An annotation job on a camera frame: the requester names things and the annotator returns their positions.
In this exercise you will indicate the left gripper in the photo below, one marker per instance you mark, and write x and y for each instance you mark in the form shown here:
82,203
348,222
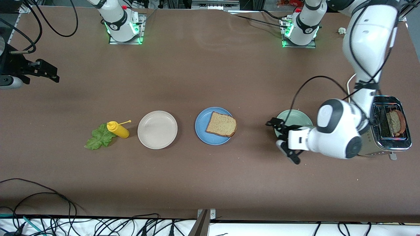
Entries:
283,128

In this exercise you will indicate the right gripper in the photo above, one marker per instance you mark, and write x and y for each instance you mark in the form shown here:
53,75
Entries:
14,66

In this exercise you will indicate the brown bread slice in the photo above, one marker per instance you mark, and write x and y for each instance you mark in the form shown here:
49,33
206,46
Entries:
221,124
397,123

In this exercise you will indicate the green lettuce leaf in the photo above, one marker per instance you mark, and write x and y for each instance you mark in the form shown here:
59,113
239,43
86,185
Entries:
98,139

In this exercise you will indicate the yellow squeeze bottle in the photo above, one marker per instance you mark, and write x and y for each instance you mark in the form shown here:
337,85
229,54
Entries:
119,130

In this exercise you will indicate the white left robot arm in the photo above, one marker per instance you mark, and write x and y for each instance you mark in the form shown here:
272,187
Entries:
370,36

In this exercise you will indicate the green plate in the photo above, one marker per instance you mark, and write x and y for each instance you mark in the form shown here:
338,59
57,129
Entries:
295,116

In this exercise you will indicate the blue plate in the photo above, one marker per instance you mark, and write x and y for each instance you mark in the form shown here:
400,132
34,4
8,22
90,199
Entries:
203,134

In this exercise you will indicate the beige plate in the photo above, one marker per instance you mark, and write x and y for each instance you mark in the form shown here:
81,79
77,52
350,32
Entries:
157,129

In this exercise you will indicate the beige chrome toaster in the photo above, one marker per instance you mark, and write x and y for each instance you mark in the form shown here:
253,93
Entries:
374,152

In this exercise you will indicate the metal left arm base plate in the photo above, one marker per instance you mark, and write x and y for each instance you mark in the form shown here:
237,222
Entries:
300,46

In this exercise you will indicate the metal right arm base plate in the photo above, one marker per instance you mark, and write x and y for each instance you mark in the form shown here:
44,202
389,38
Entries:
143,23

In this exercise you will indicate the metal table edge bracket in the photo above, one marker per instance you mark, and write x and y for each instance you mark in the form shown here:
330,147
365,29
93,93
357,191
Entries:
203,223

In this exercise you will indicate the aluminium frame profile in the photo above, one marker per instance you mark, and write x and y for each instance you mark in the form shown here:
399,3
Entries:
213,5

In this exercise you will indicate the metal table corner bracket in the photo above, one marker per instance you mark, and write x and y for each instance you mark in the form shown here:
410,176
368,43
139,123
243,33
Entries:
403,18

